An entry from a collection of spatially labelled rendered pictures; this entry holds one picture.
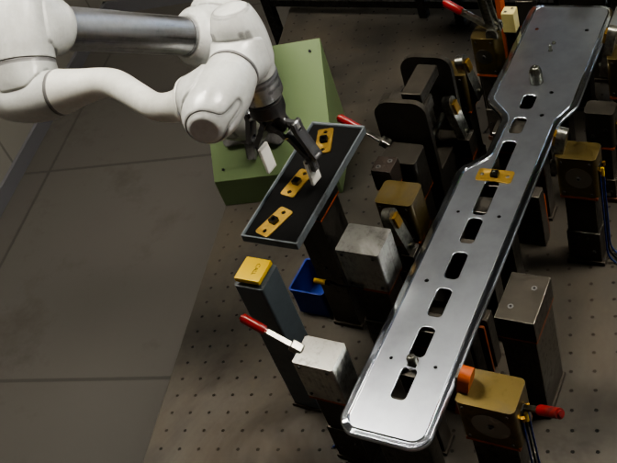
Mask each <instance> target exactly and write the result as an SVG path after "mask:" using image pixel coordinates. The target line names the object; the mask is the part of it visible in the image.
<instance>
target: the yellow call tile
mask: <svg viewBox="0 0 617 463"><path fill-rule="evenodd" d="M271 265H272V262H271V261H270V260H265V259H260V258H254V257H249V256H247V257H246V258H245V260H244V262H243V263H242V265H241V267H240V269H239V271H238V272H237V274H236V275H235V277H234V279H235V280H236V281H239V282H243V283H249V284H254V285H259V286H260V285H261V283H262V281H263V280H264V277H265V276H266V274H267V272H268V270H269V269H270V267H271Z"/></svg>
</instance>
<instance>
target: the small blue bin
mask: <svg viewBox="0 0 617 463"><path fill-rule="evenodd" d="M314 277H315V278H318V276H317V274H316V272H315V269H314V267H313V264H312V263H311V261H310V258H306V259H305V260H304V262H303V264H302V265H301V267H300V268H299V270H298V271H297V274H296V276H295V277H294V279H293V281H292V283H291V284H290V286H289V290H290V292H292V293H293V295H294V298H295V300H296V302H297V305H298V307H299V309H300V311H303V312H307V313H312V314H318V315H322V316H327V317H331V316H332V314H333V313H332V311H331V307H330V305H329V302H328V301H327V298H326V296H325V294H324V291H323V289H322V286H321V284H317V283H313V278H314Z"/></svg>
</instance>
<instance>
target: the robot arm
mask: <svg viewBox="0 0 617 463"><path fill-rule="evenodd" d="M67 51H91V52H114V53H137V54H159V55H178V56H179V58H180V59H181V60H182V61H183V62H185V63H187V64H189V65H192V66H194V67H196V69H195V70H194V71H192V72H191V73H188V74H187V75H185V76H183V77H180V78H179V79H178V80H177V81H176V83H175V85H174V90H172V91H169V92H165V93H158V92H156V91H154V90H152V89H151V88H149V87H148V86H147V85H145V84H144V83H142V82H140V81H139V80H137V79H136V78H134V77H133V76H131V75H129V74H128V73H125V72H123V71H120V70H118V69H113V68H84V69H58V65H57V62H56V57H57V56H61V55H63V54H64V53H66V52H67ZM282 93H283V85H282V82H281V80H280V77H279V74H278V71H277V68H276V66H275V54H274V50H273V46H272V43H271V41H270V38H269V35H268V33H267V30H266V28H265V26H264V23H263V21H262V20H261V19H260V17H259V15H258V14H257V12H256V11H255V10H254V8H253V7H252V6H251V5H250V4H249V3H247V2H243V1H241V0H194V1H193V3H192V4H191V6H190V7H188V8H186V9H185V10H184V11H182V12H181V14H180V15H179V16H172V15H161V14H150V13H139V12H128V11H119V10H111V9H100V8H89V7H78V6H69V5H68V4H66V3H65V2H64V1H62V0H0V118H2V119H6V120H9V121H14V122H22V123H39V122H45V121H50V120H54V119H57V118H60V117H62V116H65V115H68V114H71V113H73V112H74V111H76V110H78V109H80V108H82V107H85V106H87V105H89V104H91V103H93V102H95V101H97V100H100V99H103V98H112V99H114V100H116V101H118V102H119V103H120V104H122V105H124V106H126V107H128V108H130V109H131V110H133V111H135V112H137V113H138V114H140V115H142V116H143V117H145V118H147V119H151V120H154V121H160V122H181V123H182V124H183V126H184V128H185V131H186V132H187V133H188V135H189V136H190V137H191V138H193V139H194V140H196V141H199V142H202V143H205V144H213V143H218V142H220V141H223V144H224V145H225V146H226V147H232V146H234V145H237V144H244V146H245V151H246V155H247V159H248V160H256V159H257V153H258V155H259V157H260V158H261V159H262V162H263V164H264V168H265V170H266V173H267V174H270V173H271V172H272V171H273V170H274V168H275V167H276V163H275V159H274V156H273V155H272V152H271V150H270V147H269V145H268V143H272V144H275V145H280V144H282V143H283V142H284V140H286V141H288V143H289V144H290V145H291V146H292V147H293V148H294V149H295V150H296V151H297V152H298V153H299V154H300V155H301V156H302V157H303V158H304V159H305V160H304V161H303V164H304V165H305V168H306V171H307V173H308V178H309V180H310V183H311V185H312V186H315V185H316V183H317V182H318V181H319V180H320V178H321V175H320V170H319V164H318V161H317V160H318V159H319V158H320V156H321V155H322V151H321V150H320V148H319V146H318V145H317V144H316V142H314V140H313V139H312V138H311V136H310V135H309V133H308V132H307V130H306V129H305V128H304V126H303V124H302V121H301V119H300V118H299V117H296V118H295V119H290V118H289V117H288V115H287V114H286V102H285V100H284V98H283V95H282ZM287 128H289V130H288V132H287V133H286V134H284V132H285V131H286V129H287Z"/></svg>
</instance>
